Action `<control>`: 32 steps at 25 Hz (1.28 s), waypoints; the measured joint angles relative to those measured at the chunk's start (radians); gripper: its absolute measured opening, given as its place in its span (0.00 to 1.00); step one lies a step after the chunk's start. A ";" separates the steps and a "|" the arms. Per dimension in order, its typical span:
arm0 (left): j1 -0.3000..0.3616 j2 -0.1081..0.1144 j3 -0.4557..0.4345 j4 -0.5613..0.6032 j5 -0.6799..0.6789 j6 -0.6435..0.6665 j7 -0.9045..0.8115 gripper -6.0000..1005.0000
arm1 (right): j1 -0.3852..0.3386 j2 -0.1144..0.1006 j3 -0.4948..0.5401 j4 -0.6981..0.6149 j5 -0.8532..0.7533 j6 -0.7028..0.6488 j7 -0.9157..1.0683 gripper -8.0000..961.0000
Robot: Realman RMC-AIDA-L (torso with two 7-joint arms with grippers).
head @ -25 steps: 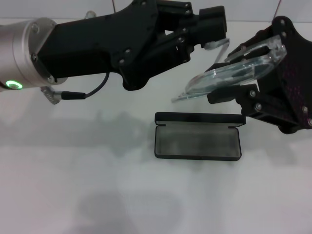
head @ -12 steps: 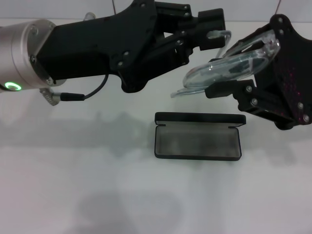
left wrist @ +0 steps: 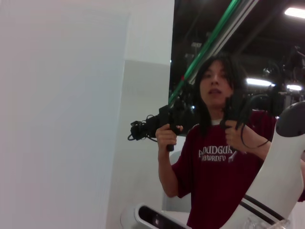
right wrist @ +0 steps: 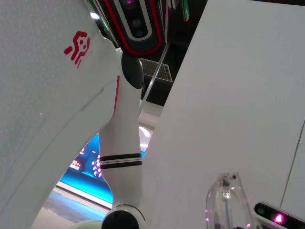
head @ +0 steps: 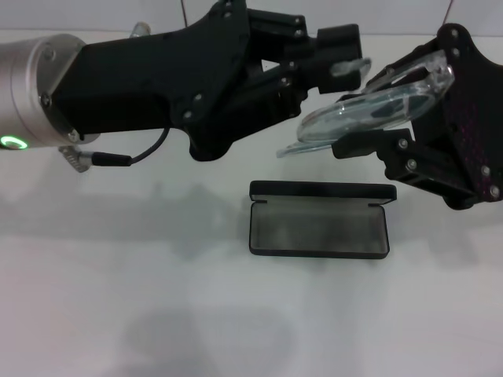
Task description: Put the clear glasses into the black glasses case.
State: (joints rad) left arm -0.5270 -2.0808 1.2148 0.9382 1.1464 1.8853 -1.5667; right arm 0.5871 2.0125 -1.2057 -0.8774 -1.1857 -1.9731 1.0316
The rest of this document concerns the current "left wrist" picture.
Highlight person right hand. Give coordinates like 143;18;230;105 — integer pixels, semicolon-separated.
156;125;183;149

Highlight person left hand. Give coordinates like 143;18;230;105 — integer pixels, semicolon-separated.
224;125;246;151

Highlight black handheld controller with cables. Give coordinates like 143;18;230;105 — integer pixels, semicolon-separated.
130;104;184;152

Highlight clear white glasses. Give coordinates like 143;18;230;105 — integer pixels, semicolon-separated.
244;212;290;229

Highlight person left forearm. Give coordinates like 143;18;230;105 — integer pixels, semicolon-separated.
240;124;274;165

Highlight person right forearm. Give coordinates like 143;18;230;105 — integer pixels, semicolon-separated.
158;143;184;198

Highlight person in maroon shirt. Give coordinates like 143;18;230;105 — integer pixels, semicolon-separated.
171;53;278;229

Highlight ceiling light panel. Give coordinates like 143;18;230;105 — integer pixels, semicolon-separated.
285;6;305;17
246;78;276;87

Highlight black background machine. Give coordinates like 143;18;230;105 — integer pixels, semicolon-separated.
269;47;305;117

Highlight green white striped beam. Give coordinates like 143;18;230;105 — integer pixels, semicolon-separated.
166;0;259;108

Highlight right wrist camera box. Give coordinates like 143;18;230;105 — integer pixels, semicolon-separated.
120;203;191;229

